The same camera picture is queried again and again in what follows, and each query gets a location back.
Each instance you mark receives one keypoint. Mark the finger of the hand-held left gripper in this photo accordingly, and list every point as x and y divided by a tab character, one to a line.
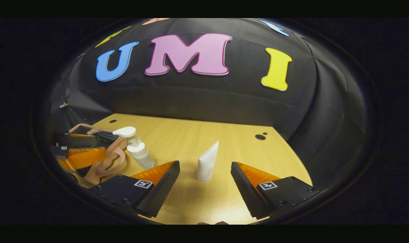
84	158
77	141

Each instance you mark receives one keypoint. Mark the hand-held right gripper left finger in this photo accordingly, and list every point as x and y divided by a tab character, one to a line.
165	189

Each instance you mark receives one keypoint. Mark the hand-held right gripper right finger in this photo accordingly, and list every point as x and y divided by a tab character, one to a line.
245	189

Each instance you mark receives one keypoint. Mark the small pink suitcase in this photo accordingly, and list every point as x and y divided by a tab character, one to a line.
104	168

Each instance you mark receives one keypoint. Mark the white pump bottle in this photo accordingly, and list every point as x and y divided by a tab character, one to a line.
140	152

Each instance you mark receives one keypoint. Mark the white squeeze tube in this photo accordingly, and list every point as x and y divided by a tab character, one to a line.
207	162

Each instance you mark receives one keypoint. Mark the small white clip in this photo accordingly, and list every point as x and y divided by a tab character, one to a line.
64	105

